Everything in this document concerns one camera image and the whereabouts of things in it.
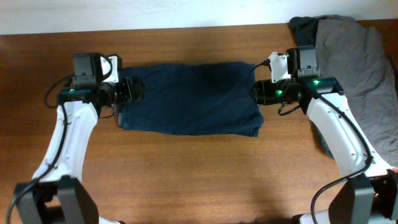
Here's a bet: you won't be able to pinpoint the navy blue shorts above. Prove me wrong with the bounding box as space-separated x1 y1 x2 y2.
117 62 264 137

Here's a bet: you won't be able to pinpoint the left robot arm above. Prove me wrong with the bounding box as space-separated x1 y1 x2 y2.
6 52 145 224

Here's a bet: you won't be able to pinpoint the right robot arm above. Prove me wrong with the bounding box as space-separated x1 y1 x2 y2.
250 45 397 223

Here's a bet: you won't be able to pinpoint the grey garment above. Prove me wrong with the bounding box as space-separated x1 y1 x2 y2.
315 19 397 167

